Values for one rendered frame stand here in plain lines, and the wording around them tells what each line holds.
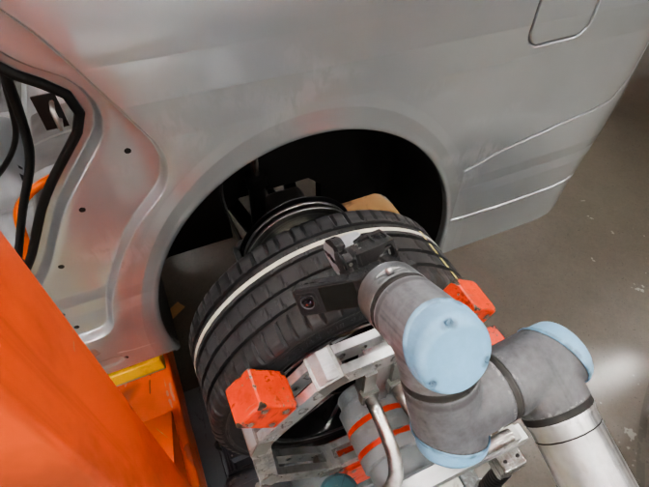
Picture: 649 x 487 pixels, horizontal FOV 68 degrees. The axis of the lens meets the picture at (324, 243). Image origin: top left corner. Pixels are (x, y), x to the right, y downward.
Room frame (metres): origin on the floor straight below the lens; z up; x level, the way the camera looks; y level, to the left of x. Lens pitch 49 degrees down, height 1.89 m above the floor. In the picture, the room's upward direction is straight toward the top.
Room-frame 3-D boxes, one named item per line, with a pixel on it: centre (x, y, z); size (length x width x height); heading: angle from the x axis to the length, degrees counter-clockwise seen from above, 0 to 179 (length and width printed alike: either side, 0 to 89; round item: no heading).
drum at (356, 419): (0.37, -0.13, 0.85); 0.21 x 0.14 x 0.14; 24
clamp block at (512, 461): (0.31, -0.33, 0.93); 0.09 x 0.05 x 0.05; 24
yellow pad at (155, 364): (0.64, 0.52, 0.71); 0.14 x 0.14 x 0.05; 24
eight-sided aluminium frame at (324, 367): (0.43, -0.10, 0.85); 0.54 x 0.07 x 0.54; 114
